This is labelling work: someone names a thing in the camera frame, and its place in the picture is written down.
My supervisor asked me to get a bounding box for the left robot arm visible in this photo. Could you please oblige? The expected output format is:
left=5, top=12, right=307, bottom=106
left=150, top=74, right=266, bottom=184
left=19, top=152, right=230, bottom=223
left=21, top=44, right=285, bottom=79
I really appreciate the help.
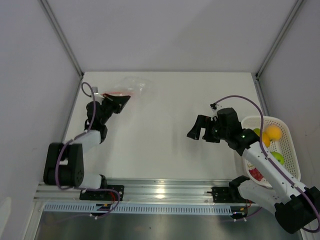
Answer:
left=43, top=94, right=131, bottom=200

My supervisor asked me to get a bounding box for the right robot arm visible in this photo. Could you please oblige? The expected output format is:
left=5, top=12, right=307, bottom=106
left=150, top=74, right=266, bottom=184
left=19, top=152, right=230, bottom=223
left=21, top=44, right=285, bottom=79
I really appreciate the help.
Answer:
left=186, top=107, right=320, bottom=234

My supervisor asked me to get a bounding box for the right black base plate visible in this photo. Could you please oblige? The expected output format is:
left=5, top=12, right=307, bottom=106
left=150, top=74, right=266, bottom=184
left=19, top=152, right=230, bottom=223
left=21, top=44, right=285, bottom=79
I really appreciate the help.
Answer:
left=207, top=186, right=247, bottom=204

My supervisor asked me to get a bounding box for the white perforated plastic basket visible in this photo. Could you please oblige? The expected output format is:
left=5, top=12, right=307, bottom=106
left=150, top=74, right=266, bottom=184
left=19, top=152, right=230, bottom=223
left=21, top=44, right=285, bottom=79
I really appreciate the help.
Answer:
left=242, top=116, right=301, bottom=189

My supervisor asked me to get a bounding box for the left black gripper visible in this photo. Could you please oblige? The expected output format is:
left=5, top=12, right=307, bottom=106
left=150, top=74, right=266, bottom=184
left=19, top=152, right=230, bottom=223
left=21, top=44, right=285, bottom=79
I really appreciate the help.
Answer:
left=100, top=93, right=131, bottom=125

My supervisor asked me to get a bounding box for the corner frame post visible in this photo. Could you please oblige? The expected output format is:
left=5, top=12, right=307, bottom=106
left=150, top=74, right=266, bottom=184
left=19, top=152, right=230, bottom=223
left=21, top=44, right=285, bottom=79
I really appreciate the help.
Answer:
left=38, top=0, right=84, bottom=78
left=255, top=0, right=307, bottom=80

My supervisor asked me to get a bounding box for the green apple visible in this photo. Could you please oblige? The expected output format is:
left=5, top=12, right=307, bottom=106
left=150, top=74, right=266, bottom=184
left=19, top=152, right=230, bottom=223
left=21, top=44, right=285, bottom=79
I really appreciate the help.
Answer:
left=270, top=151, right=285, bottom=166

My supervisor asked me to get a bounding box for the purple cable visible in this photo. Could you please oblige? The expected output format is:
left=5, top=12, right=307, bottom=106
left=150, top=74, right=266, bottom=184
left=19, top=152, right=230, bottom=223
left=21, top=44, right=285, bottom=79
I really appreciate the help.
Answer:
left=209, top=94, right=320, bottom=233
left=53, top=81, right=121, bottom=221

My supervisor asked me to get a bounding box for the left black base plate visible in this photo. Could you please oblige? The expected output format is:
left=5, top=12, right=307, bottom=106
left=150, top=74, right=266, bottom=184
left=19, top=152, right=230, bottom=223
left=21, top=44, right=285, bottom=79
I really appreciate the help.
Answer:
left=79, top=184, right=125, bottom=201

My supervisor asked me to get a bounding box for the right corner frame post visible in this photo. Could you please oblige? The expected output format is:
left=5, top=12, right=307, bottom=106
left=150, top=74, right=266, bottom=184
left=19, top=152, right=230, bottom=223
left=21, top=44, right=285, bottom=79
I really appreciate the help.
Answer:
left=255, top=0, right=307, bottom=80

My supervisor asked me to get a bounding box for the clear zip top bag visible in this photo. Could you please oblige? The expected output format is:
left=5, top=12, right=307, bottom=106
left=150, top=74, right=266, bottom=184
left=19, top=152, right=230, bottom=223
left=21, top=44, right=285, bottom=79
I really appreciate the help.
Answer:
left=101, top=76, right=156, bottom=100

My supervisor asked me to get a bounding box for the red grape bunch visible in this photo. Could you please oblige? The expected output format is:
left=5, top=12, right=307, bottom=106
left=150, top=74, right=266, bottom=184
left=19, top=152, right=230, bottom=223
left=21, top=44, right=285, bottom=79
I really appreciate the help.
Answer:
left=249, top=168, right=264, bottom=182

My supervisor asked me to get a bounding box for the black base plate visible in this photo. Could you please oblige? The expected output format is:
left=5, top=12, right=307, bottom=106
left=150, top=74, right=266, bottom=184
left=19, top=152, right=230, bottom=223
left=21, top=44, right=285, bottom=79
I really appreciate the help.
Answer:
left=207, top=186, right=247, bottom=204
left=79, top=184, right=125, bottom=201

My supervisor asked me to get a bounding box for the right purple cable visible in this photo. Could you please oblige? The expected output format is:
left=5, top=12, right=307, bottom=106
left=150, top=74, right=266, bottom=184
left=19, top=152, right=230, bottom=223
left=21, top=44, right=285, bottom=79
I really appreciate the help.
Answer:
left=209, top=94, right=320, bottom=233

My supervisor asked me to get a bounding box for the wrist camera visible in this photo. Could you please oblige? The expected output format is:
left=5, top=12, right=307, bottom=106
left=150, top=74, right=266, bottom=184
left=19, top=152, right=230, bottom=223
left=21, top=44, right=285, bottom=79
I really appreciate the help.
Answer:
left=210, top=102, right=222, bottom=116
left=92, top=86, right=103, bottom=102

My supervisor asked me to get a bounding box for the aluminium mounting rail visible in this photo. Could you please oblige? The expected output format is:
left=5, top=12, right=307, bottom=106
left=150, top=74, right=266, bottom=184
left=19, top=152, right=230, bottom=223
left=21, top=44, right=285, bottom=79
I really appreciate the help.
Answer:
left=33, top=177, right=266, bottom=203

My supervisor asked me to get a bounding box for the left corner frame post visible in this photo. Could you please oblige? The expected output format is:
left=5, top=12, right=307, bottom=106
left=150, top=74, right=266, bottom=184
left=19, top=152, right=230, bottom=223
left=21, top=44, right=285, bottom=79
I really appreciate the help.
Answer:
left=38, top=0, right=84, bottom=78

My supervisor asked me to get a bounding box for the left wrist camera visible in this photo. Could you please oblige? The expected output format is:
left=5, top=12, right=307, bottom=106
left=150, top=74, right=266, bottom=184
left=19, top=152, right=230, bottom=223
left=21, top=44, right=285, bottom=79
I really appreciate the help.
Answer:
left=92, top=86, right=103, bottom=102

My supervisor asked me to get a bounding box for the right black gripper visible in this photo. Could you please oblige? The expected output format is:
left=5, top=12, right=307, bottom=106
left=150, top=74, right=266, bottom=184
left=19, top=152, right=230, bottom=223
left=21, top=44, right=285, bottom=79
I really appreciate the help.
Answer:
left=186, top=115, right=229, bottom=144

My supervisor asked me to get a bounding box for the orange fruit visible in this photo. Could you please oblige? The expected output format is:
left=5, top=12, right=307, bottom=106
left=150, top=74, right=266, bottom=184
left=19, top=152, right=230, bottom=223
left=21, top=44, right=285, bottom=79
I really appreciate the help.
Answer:
left=265, top=125, right=283, bottom=141

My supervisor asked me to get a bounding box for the white slotted cable duct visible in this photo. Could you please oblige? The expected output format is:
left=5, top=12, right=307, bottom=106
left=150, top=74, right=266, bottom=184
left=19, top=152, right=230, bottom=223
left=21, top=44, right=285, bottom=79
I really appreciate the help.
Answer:
left=43, top=202, right=233, bottom=216

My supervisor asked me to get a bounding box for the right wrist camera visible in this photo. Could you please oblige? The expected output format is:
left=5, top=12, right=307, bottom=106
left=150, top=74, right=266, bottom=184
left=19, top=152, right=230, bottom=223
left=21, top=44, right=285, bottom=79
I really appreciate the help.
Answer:
left=210, top=102, right=222, bottom=116

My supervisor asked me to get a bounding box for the yellow green mango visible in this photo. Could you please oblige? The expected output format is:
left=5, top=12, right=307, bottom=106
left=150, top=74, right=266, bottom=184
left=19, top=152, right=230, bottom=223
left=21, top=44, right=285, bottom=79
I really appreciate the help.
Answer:
left=253, top=128, right=271, bottom=148

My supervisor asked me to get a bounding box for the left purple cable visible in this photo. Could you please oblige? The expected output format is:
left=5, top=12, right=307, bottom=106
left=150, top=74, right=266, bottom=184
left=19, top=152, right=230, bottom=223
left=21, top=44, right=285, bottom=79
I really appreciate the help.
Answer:
left=53, top=81, right=121, bottom=221

